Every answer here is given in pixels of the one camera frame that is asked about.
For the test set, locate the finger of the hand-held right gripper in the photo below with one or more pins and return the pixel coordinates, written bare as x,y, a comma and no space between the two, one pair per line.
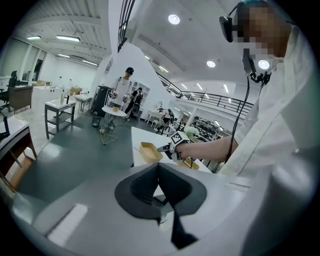
164,148

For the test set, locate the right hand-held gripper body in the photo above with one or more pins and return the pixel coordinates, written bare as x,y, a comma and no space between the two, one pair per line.
180,140

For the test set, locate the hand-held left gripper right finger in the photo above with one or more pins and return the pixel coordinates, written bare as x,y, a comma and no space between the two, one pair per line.
185,195

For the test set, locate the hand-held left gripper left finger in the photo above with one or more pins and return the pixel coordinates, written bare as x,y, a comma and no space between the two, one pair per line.
135,195

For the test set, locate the person's right forearm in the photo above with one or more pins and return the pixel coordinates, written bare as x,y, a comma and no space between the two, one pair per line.
212,150

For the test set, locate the person's right hand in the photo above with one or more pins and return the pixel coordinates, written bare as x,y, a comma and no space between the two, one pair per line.
187,152

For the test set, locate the white flower bunch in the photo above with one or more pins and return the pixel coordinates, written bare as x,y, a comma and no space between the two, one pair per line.
190,130

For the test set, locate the white marble table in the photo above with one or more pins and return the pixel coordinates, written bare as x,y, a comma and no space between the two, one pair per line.
140,135

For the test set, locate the black storage rack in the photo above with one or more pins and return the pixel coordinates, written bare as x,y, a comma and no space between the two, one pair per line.
210,128

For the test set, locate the black balcony railing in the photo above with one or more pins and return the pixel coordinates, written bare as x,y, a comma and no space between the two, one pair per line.
212,98

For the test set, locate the round white table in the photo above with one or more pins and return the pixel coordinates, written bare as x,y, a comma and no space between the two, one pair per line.
113,112

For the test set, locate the round ceiling light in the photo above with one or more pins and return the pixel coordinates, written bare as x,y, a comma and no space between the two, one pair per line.
211,63
174,19
263,64

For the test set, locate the white staircase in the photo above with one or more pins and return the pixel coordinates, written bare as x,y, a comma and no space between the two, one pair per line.
135,62

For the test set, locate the black neck-mounted device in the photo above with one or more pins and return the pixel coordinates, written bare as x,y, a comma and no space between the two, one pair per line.
247,65

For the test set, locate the white counter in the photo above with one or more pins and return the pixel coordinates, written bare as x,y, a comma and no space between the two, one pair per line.
45,97

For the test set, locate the white side table wooden shelf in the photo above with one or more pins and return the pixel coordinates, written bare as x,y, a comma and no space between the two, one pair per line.
15,132

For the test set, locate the person's head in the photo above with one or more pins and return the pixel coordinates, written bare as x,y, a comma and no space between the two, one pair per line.
262,27

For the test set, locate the tube ceiling light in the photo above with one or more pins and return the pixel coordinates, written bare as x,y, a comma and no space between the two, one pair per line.
67,38
33,37

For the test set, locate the dark wooden desk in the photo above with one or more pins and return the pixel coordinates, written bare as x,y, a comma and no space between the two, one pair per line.
20,97

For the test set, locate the black office chair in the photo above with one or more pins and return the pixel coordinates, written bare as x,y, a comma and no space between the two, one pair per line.
11,85

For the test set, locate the black frame table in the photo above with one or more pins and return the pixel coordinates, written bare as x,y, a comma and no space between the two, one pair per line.
60,103

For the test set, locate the black head-mounted camera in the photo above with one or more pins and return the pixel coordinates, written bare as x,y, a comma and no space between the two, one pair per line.
226,27

